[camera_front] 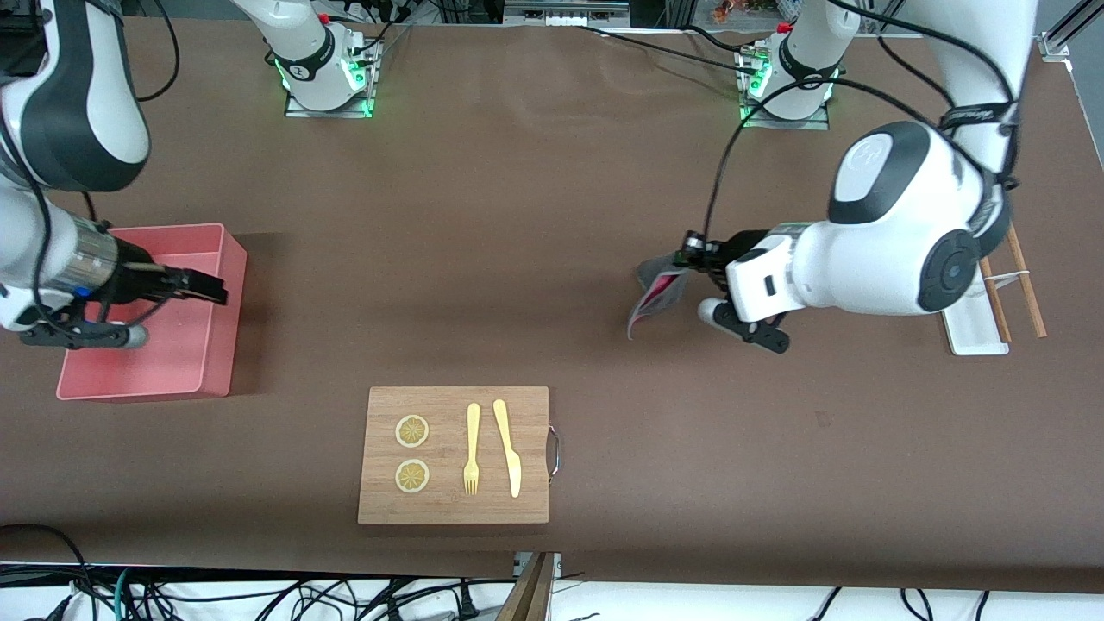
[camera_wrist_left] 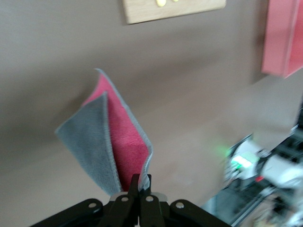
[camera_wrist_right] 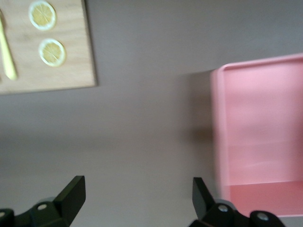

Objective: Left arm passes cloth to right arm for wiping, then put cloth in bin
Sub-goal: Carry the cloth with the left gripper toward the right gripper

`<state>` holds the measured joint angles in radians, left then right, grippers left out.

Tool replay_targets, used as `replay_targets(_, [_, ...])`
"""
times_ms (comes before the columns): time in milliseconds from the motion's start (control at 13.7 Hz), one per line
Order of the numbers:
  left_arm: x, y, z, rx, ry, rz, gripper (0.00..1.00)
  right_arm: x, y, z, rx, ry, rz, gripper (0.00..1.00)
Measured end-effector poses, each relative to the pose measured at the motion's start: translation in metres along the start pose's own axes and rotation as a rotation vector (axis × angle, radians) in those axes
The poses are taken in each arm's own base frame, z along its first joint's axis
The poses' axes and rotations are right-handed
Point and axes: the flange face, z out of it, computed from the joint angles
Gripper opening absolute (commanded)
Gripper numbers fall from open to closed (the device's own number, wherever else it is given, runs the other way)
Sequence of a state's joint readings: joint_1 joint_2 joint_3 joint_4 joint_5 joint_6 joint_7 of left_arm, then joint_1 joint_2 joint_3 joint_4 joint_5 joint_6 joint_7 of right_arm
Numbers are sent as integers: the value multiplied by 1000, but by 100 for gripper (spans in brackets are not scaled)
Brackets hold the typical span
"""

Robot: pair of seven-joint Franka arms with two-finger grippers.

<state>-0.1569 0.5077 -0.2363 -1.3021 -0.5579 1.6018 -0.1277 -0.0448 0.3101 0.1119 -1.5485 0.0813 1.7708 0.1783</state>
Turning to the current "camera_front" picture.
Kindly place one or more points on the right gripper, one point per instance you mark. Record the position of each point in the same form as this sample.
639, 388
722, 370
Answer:
136, 278

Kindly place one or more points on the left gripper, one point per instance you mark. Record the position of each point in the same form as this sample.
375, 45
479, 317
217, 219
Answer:
743, 243

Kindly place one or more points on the red and grey cloth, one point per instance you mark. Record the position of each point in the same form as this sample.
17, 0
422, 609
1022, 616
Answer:
660, 289

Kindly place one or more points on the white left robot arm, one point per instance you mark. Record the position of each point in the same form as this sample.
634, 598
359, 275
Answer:
897, 250

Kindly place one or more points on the pink plastic bin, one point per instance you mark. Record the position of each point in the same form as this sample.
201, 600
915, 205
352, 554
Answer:
185, 362

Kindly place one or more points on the brown table mat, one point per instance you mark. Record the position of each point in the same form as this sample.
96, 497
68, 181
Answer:
517, 259

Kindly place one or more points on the orange toy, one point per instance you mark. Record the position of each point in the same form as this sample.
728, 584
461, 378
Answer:
735, 10

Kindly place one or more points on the lemon slice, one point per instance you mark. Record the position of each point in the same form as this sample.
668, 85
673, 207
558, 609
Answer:
412, 431
412, 476

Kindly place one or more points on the white rack tray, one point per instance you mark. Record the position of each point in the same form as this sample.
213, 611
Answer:
970, 336

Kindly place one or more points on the yellow plastic knife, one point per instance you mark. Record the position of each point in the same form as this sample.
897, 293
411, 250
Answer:
504, 431

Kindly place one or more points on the grey power strip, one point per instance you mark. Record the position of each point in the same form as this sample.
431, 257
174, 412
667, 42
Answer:
565, 10

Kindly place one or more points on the yellow plastic fork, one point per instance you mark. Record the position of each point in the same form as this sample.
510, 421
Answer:
473, 431

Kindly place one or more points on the wooden cutting board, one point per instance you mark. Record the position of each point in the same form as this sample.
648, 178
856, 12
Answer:
444, 509

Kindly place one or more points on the wooden beam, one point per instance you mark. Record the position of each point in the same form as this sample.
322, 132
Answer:
528, 595

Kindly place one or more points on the black plug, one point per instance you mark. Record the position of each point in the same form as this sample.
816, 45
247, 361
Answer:
467, 608

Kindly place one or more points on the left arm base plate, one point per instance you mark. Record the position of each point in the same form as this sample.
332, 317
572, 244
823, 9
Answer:
785, 123

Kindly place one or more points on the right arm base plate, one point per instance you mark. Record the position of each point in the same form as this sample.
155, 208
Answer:
328, 112

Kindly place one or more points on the small metal bracket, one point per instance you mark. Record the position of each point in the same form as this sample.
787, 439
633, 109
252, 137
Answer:
556, 565

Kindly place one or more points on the aluminium frame bar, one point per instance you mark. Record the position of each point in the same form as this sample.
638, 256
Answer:
1069, 34

